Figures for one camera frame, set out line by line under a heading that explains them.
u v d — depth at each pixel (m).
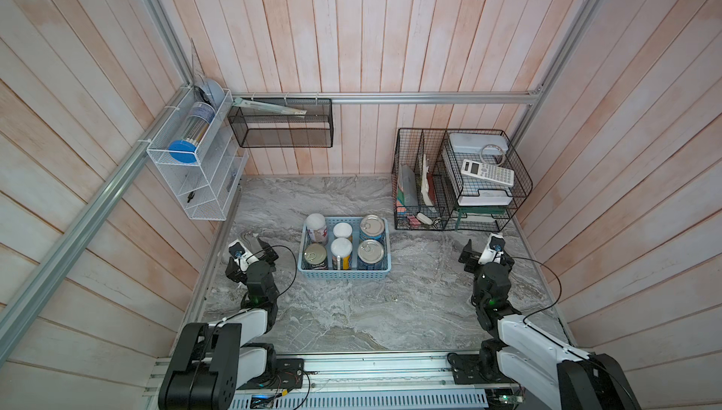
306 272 0.86
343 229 0.95
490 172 0.92
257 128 1.04
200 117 0.77
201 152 0.72
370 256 0.84
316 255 0.85
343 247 0.83
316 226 0.91
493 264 0.67
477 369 0.73
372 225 0.92
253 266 0.67
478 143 0.99
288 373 0.73
